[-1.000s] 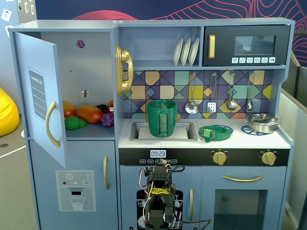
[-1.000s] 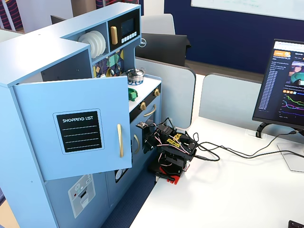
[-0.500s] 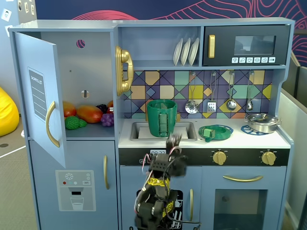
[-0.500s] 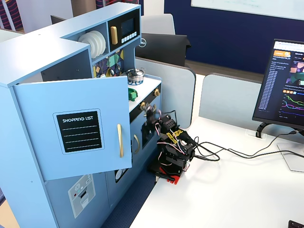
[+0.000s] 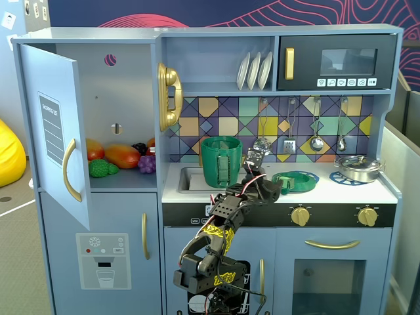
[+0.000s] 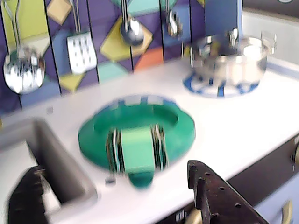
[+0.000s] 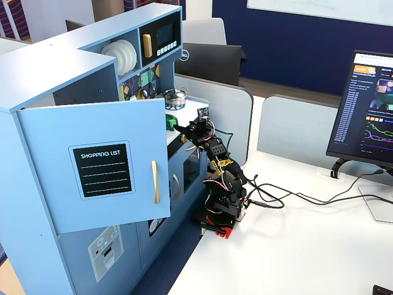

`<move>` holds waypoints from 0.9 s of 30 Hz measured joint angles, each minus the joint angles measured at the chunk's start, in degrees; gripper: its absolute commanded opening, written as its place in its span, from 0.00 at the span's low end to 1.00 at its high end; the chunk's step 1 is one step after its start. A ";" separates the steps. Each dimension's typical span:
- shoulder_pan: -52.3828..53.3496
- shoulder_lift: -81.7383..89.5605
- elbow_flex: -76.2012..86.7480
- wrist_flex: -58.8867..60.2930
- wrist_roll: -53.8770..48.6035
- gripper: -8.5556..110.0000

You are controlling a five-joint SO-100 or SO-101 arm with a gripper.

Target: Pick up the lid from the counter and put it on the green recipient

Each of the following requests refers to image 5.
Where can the yellow bean bag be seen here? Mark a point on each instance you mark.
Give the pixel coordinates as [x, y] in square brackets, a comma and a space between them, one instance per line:
[10, 157]

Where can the white paper note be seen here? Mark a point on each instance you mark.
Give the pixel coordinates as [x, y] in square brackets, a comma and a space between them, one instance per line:
[12, 42]
[8, 19]

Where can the blue toy kitchen unit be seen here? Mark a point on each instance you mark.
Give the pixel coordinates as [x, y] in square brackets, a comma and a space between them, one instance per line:
[98, 33]

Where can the orange toy mango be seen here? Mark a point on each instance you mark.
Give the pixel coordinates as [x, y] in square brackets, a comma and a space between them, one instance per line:
[123, 157]

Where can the grey partition panel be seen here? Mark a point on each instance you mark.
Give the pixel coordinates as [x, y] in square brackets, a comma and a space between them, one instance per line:
[403, 170]

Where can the steel hanging spoon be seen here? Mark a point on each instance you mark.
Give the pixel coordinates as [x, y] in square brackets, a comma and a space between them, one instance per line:
[341, 144]

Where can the gold stove knob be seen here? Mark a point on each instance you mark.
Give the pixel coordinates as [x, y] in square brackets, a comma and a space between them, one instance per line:
[367, 216]
[300, 216]

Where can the orange red toy fruit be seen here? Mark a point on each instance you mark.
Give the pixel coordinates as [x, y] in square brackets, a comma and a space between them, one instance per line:
[151, 144]

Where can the blue dishwasher door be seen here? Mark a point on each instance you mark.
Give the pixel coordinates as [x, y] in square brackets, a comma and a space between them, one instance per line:
[174, 243]

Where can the blue freezer door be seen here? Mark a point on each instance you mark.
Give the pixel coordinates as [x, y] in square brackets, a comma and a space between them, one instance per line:
[65, 213]

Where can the steel hanging slotted spatula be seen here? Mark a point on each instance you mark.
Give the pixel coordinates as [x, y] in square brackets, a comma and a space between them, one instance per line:
[289, 147]

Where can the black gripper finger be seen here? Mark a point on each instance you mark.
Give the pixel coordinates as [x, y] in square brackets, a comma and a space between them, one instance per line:
[269, 197]
[275, 186]

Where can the green plastic recipient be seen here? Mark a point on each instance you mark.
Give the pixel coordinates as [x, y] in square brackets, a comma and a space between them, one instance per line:
[210, 164]

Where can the green plastic plate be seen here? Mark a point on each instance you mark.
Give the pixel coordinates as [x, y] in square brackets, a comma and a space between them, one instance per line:
[302, 183]

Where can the round dark floor socket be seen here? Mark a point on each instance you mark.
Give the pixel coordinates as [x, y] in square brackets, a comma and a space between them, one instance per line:
[5, 199]

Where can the black toy microwave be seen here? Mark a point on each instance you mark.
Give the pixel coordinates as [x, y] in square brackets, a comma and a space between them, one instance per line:
[387, 59]

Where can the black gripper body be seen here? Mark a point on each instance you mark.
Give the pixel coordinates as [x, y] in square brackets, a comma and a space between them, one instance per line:
[270, 191]

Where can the red yellow toy peach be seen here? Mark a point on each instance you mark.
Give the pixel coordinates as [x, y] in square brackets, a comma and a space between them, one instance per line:
[94, 151]

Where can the blue oven door with window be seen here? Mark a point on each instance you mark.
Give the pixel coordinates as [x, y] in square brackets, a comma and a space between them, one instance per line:
[377, 256]

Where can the white toy plate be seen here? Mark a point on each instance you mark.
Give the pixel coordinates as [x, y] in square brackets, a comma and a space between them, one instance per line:
[265, 70]
[243, 72]
[253, 72]

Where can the purple toy grapes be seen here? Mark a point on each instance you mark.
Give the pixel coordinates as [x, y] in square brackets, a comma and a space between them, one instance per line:
[147, 164]

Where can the gold faucet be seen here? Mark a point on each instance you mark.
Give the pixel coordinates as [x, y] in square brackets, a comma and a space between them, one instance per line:
[244, 160]

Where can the steel toy sink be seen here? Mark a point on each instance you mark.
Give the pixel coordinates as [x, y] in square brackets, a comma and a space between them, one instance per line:
[197, 181]

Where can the gold toy telephone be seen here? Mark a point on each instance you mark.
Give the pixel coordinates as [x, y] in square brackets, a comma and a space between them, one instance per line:
[170, 78]

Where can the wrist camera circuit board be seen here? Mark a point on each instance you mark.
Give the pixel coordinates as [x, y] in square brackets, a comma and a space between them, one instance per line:
[256, 157]

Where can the blue fridge door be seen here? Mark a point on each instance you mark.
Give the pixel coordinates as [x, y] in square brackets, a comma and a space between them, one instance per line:
[33, 164]

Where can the dark toy blackberries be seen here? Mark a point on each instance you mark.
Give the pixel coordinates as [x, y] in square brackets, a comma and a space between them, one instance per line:
[139, 148]

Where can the steel toy pot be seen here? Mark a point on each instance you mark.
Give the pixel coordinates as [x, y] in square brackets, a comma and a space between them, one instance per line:
[361, 175]

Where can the steel hanging ladle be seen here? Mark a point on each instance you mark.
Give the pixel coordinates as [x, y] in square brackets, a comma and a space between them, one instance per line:
[317, 144]

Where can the green toy broccoli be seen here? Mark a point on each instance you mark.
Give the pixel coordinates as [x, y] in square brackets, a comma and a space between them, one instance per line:
[98, 169]

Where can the steel hanging skimmer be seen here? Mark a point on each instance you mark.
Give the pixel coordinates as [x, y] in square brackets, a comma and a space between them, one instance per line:
[264, 141]

